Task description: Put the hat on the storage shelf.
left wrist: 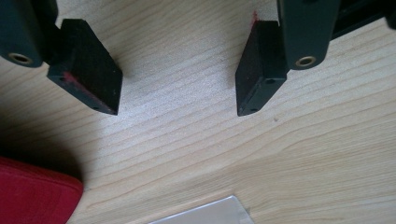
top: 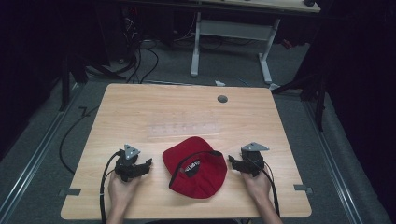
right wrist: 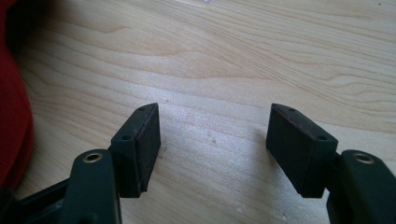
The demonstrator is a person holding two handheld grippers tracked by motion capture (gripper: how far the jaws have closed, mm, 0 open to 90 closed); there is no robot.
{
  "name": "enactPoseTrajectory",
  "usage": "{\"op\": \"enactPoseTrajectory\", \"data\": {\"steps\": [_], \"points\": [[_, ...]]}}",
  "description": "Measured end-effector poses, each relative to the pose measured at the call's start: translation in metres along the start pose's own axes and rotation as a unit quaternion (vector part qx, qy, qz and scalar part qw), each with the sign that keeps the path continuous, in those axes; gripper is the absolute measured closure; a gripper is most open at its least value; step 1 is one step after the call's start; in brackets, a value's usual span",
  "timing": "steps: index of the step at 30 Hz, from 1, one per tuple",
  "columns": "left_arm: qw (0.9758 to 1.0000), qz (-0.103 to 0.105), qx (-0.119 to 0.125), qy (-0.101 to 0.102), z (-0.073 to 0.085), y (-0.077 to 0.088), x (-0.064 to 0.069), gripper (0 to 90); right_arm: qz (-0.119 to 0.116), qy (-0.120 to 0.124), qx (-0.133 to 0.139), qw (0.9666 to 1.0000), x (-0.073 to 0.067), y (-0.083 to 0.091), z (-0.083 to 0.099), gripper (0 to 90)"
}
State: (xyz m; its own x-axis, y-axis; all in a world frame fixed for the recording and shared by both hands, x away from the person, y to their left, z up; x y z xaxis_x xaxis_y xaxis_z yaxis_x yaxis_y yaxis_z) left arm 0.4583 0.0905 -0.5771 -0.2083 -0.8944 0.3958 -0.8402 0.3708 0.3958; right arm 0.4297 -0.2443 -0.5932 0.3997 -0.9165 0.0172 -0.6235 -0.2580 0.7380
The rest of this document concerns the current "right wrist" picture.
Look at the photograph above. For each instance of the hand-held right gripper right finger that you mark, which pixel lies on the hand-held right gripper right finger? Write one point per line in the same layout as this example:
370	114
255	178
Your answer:
299	149

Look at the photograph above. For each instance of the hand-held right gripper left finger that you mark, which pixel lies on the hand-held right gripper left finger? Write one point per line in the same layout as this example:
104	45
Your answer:
134	155

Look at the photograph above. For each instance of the red cloth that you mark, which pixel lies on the red cloth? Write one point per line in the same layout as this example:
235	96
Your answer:
14	109

